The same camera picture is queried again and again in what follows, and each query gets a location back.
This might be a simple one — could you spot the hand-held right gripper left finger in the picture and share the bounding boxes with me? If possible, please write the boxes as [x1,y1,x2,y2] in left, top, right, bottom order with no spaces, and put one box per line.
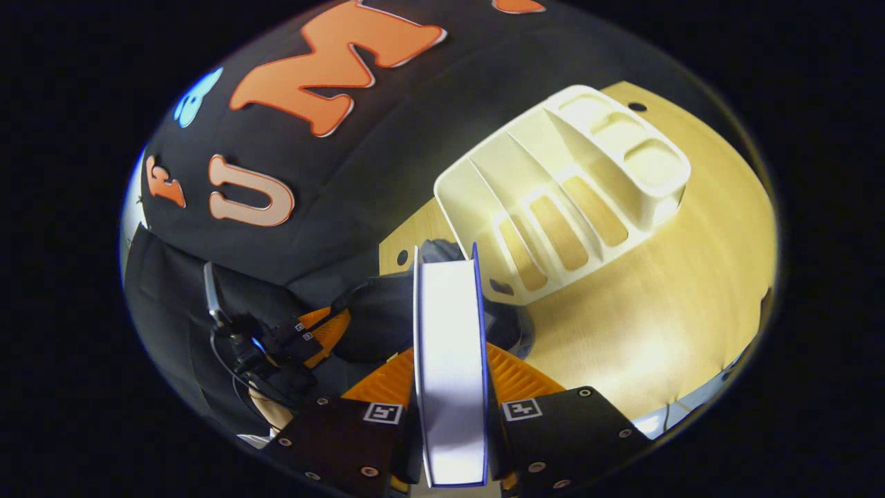
[265,348,424,498]

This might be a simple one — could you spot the night scene cover book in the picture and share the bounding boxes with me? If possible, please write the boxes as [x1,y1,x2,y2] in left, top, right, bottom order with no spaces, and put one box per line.
[413,242,493,489]

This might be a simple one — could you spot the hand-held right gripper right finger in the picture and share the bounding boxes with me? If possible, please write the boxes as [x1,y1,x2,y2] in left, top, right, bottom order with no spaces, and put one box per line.
[484,342,654,498]

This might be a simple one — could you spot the white bookshelf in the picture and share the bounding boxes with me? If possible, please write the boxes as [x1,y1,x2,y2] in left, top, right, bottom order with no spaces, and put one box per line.
[434,84,692,306]

